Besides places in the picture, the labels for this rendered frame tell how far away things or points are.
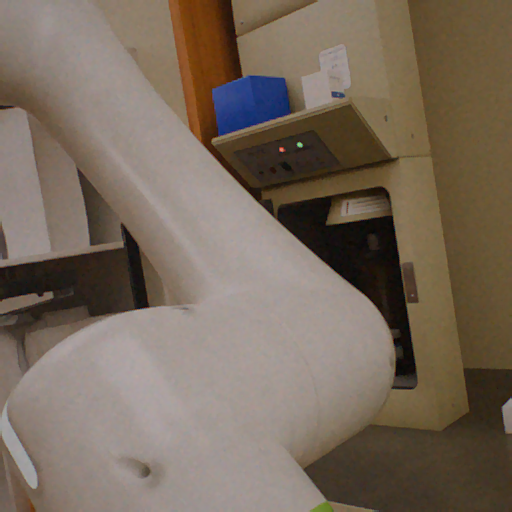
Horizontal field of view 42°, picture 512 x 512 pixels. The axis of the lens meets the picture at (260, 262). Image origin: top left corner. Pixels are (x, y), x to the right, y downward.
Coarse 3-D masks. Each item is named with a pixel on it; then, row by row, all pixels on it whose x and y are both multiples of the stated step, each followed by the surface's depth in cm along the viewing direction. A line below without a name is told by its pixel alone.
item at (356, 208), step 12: (360, 192) 122; (372, 192) 122; (384, 192) 122; (336, 204) 125; (348, 204) 123; (360, 204) 121; (372, 204) 121; (384, 204) 121; (336, 216) 124; (348, 216) 122; (360, 216) 121; (372, 216) 120
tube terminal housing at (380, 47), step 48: (336, 0) 115; (384, 0) 112; (240, 48) 131; (288, 48) 123; (384, 48) 111; (384, 96) 111; (288, 192) 129; (336, 192) 121; (432, 192) 118; (432, 240) 117; (432, 288) 116; (432, 336) 114; (432, 384) 114
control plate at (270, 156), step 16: (272, 144) 118; (288, 144) 116; (304, 144) 115; (320, 144) 113; (256, 160) 123; (272, 160) 122; (288, 160) 120; (304, 160) 118; (320, 160) 116; (336, 160) 115; (256, 176) 127; (272, 176) 125; (288, 176) 124
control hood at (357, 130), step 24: (288, 120) 112; (312, 120) 109; (336, 120) 107; (360, 120) 105; (384, 120) 109; (216, 144) 124; (240, 144) 121; (336, 144) 112; (360, 144) 110; (384, 144) 108; (240, 168) 127; (336, 168) 117
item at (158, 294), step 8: (144, 256) 115; (128, 264) 113; (144, 264) 115; (144, 272) 115; (152, 272) 116; (144, 280) 115; (152, 280) 116; (160, 280) 117; (152, 288) 116; (160, 288) 117; (152, 296) 116; (160, 296) 116; (168, 296) 117; (152, 304) 115; (160, 304) 116; (168, 304) 117; (176, 304) 118
